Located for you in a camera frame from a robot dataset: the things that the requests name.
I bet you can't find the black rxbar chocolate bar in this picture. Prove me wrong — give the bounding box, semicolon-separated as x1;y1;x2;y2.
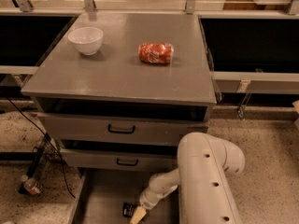
122;203;136;217

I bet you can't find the black top drawer handle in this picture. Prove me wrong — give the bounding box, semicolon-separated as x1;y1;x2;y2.
107;124;135;134

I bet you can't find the grey middle drawer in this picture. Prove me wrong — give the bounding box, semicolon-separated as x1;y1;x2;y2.
61;148;177;173

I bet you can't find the grey top drawer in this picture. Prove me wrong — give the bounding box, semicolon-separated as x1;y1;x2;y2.
38;113;208;146

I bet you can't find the black stand on floor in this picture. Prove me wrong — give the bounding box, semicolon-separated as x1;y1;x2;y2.
18;133;50;194

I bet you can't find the black cable on floor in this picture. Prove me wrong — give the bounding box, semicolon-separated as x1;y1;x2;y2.
0;91;77;200

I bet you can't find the crushed red soda can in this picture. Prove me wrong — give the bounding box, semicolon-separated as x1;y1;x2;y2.
138;43;174;64

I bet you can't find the plastic bottle on floor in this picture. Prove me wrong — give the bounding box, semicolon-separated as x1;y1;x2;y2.
21;175;42;195

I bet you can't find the black middle drawer handle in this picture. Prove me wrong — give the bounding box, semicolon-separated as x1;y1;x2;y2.
116;158;139;167

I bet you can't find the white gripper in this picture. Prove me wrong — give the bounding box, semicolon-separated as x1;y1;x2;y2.
130;189;162;224

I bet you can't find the grey open bottom drawer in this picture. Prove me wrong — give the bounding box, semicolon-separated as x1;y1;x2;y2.
67;169;179;224

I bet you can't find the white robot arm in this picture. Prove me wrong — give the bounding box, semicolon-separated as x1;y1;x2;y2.
130;133;245;224

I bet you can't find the black drawer handle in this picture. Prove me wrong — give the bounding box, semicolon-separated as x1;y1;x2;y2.
107;124;135;134
116;158;139;167

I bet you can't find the grey drawer cabinet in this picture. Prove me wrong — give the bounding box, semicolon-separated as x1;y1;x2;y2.
21;13;216;158

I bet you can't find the white ceramic bowl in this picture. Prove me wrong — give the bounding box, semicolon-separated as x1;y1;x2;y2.
67;27;104;55

